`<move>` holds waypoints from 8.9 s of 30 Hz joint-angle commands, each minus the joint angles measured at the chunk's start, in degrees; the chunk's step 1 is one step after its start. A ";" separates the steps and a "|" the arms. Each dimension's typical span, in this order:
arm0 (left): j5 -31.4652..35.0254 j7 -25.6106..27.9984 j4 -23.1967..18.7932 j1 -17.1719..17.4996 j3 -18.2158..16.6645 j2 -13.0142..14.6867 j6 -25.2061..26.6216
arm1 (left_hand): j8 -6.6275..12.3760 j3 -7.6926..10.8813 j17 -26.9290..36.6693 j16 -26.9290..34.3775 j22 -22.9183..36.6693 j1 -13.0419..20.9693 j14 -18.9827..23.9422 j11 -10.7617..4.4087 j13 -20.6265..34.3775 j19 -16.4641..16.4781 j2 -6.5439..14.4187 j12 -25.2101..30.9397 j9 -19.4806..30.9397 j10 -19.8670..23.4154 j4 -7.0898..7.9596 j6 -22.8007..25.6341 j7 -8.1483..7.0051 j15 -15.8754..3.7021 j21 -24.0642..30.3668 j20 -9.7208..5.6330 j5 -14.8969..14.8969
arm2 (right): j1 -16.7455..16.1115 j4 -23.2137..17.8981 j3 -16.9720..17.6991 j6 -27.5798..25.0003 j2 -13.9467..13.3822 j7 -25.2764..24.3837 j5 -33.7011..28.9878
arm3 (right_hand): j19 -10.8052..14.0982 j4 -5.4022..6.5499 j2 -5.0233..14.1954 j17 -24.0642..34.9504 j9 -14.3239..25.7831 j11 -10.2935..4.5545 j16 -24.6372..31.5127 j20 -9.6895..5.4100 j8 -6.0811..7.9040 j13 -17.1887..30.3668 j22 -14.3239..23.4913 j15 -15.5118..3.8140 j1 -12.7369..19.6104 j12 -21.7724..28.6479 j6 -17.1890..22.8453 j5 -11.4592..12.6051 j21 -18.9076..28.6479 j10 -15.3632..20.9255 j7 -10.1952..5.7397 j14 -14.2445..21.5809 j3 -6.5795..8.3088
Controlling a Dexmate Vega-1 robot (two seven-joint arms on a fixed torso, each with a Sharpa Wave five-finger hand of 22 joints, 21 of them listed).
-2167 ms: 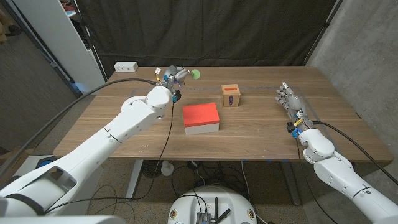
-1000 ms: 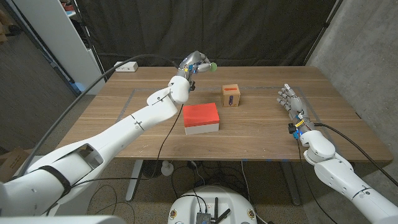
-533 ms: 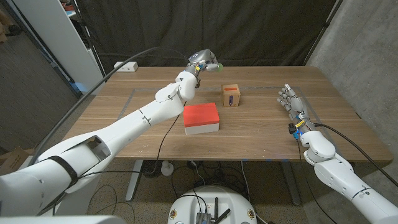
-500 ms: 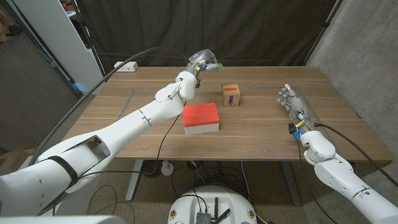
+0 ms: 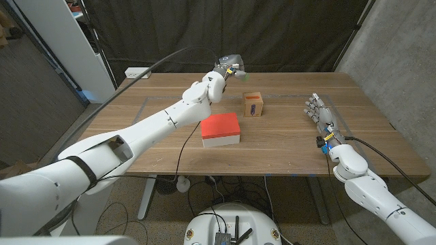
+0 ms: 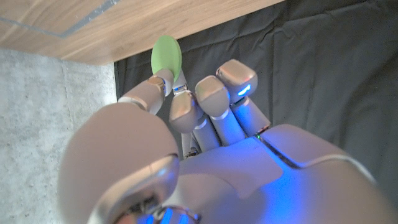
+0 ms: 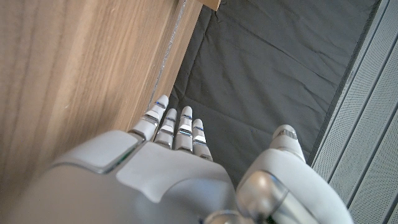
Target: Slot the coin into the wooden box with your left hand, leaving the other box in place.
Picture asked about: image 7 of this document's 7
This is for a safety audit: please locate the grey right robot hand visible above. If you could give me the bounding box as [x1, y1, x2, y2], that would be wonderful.
[0, 94, 355, 224]

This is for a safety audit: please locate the wooden box with red slot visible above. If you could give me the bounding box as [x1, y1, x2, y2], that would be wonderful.
[198, 0, 222, 12]

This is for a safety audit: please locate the black curtain backdrop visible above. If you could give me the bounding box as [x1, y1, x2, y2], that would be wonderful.
[167, 0, 382, 187]

